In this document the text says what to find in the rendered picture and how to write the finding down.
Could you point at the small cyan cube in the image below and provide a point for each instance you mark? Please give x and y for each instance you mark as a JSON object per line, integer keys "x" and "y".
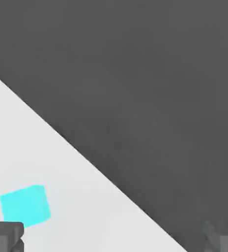
{"x": 25, "y": 205}

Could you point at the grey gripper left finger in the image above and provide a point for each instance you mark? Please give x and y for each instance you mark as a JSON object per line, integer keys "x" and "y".
{"x": 5, "y": 236}

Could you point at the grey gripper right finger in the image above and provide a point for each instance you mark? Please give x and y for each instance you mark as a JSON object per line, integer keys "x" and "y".
{"x": 224, "y": 242}

